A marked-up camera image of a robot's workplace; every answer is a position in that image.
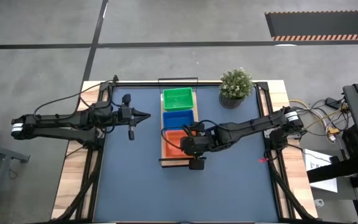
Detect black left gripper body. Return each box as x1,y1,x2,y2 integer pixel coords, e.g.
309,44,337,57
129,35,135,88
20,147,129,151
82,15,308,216
119,93,136,141

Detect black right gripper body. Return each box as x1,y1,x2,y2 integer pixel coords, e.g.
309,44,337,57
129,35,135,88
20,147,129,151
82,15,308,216
180,121,217,171

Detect orange plastic slotted basket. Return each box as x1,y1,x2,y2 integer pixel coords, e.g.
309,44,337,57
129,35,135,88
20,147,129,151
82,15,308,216
162,129,195,159

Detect blue plastic slotted basket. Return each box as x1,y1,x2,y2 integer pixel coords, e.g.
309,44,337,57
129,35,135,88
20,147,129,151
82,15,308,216
162,109,196,131

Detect green plastic slotted basket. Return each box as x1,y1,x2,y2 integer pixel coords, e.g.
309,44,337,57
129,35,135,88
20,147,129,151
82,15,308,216
162,87,195,112

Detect black metal wooden shelf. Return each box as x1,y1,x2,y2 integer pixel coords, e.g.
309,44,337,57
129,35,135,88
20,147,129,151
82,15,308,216
157,77,208,169

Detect potted plant dark ribbed pot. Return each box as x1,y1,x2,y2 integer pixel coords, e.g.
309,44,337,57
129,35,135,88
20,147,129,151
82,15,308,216
218,67,254,110

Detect white paper sheet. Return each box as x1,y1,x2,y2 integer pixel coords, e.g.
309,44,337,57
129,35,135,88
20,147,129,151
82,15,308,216
302,148,339,194

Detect black power adapter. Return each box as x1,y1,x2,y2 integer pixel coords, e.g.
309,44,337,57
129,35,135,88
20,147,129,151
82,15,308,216
325,97,341,110

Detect black stand leg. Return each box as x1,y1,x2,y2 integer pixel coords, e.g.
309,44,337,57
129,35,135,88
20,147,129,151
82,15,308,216
306,157,358,184

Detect black hazard striped floor mat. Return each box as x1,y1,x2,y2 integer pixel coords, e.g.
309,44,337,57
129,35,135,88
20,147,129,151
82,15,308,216
265,10,358,42

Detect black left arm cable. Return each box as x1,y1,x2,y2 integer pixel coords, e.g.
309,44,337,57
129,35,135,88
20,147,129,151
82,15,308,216
33,79,119,121

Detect black aluminium table frame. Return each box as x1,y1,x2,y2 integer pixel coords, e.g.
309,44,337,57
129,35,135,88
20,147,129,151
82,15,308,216
73,80,318,224

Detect yellow cable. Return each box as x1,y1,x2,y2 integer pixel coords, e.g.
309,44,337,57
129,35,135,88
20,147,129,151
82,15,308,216
289,99,349,131

